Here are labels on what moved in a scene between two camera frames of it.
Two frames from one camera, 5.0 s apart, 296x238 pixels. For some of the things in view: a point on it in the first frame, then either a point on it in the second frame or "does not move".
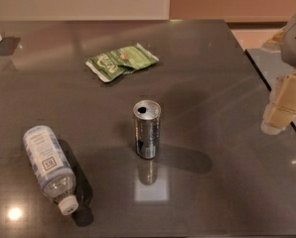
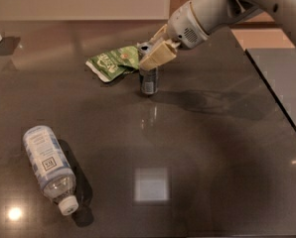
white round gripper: [295, 43] → [184, 27]
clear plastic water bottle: [52, 168] does not move
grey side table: [271, 65] does not move
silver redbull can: [147, 128] → [148, 75]
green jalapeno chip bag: [121, 60] does not move
